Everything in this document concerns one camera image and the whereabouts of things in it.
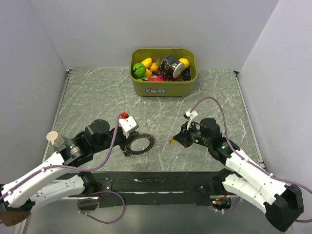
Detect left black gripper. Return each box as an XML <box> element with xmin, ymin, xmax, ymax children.
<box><xmin>92</xmin><ymin>125</ymin><xmax>139</xmax><ymax>153</ymax></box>

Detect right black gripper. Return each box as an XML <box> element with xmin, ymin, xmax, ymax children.
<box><xmin>173</xmin><ymin>120</ymin><xmax>211</xmax><ymax>148</ymax></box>

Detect yellow tag key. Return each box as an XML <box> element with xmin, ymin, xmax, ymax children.
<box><xmin>169</xmin><ymin>138</ymin><xmax>175</xmax><ymax>145</ymax></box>

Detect large metal keyring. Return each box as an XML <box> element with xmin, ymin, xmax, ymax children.
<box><xmin>130</xmin><ymin>133</ymin><xmax>156</xmax><ymax>158</ymax></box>

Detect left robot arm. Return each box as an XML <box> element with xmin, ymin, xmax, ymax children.
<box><xmin>0</xmin><ymin>116</ymin><xmax>140</xmax><ymax>227</ymax></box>

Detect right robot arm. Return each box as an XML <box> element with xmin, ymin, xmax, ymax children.
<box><xmin>173</xmin><ymin>118</ymin><xmax>304</xmax><ymax>232</ymax></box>

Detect olive green plastic bin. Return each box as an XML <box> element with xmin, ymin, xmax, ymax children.
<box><xmin>130</xmin><ymin>48</ymin><xmax>197</xmax><ymax>97</ymax></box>

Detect dark toy grapes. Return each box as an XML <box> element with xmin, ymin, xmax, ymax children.
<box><xmin>181</xmin><ymin>69</ymin><xmax>192</xmax><ymax>82</ymax></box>

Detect red toy dragonfruit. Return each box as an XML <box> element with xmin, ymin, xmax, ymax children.
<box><xmin>147</xmin><ymin>76</ymin><xmax>165</xmax><ymax>82</ymax></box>

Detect small yellow toy lemon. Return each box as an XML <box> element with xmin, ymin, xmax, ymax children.
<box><xmin>143</xmin><ymin>69</ymin><xmax>153</xmax><ymax>77</ymax></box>

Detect yellow toy lemon right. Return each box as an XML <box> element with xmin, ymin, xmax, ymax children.
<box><xmin>179</xmin><ymin>58</ymin><xmax>190</xmax><ymax>70</ymax></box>

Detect black printed can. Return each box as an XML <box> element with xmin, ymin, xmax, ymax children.
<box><xmin>161</xmin><ymin>55</ymin><xmax>184</xmax><ymax>78</ymax></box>

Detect green toy watermelon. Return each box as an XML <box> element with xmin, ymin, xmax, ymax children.
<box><xmin>132</xmin><ymin>63</ymin><xmax>146</xmax><ymax>78</ymax></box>

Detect orange toy fruit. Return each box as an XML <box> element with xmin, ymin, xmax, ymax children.
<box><xmin>149</xmin><ymin>62</ymin><xmax>158</xmax><ymax>72</ymax></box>

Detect yellow toy mango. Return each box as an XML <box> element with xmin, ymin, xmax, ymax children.
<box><xmin>141</xmin><ymin>58</ymin><xmax>153</xmax><ymax>69</ymax></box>

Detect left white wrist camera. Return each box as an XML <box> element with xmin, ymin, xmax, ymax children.
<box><xmin>118</xmin><ymin>116</ymin><xmax>139</xmax><ymax>138</ymax></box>

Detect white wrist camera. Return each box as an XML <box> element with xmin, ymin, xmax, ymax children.
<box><xmin>184</xmin><ymin>109</ymin><xmax>198</xmax><ymax>130</ymax></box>
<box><xmin>118</xmin><ymin>116</ymin><xmax>139</xmax><ymax>138</ymax></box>

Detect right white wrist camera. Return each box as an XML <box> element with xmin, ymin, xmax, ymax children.
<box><xmin>184</xmin><ymin>109</ymin><xmax>198</xmax><ymax>130</ymax></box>

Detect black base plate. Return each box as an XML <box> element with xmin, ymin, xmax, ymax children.
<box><xmin>93</xmin><ymin>172</ymin><xmax>234</xmax><ymax>208</ymax></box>

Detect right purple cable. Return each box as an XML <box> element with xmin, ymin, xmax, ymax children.
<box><xmin>191</xmin><ymin>97</ymin><xmax>312</xmax><ymax>223</ymax></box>

